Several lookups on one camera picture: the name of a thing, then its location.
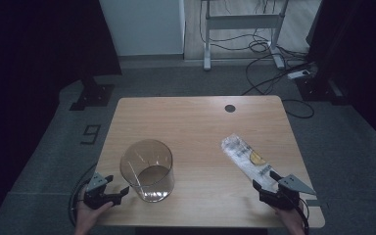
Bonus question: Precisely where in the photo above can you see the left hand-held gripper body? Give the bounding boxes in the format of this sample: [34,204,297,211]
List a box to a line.
[83,171,117,211]

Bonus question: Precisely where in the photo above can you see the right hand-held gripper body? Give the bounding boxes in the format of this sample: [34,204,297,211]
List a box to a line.
[258,173,317,211]

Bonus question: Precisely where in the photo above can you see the clear plastic bag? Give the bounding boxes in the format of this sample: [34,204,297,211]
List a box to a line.
[220,132,282,191]

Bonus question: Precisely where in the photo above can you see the person's left hand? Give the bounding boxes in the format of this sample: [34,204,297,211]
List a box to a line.
[74,199,115,235]

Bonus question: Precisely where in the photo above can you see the person's right hand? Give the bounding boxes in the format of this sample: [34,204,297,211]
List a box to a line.
[273,204,308,235]

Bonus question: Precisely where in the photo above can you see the black stand base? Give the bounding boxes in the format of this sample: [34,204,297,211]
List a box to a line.
[295,75,350,106]
[69,75,116,112]

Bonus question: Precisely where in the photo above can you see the white power strip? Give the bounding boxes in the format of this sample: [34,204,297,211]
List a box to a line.
[286,69,311,80]

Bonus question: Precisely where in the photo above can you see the dark curtain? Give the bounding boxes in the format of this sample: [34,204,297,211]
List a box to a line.
[0,0,122,184]
[305,0,376,145]

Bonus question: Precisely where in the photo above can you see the white board panel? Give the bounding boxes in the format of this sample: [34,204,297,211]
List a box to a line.
[98,0,187,58]

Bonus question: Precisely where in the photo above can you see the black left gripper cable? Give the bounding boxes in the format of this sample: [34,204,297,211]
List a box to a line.
[67,161,98,228]

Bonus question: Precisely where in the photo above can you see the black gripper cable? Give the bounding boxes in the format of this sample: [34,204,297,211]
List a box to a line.
[67,161,98,228]
[293,191,311,235]

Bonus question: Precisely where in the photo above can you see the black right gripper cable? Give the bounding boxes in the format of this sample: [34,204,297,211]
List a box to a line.
[293,191,311,235]

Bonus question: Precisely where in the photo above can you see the looped black floor cable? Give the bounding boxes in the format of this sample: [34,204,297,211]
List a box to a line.
[281,98,315,119]

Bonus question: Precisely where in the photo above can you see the tangled black floor cables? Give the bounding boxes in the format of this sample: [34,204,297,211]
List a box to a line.
[198,0,314,96]

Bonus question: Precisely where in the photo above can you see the white metal desk frame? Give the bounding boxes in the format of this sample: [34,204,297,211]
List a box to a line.
[200,0,290,71]

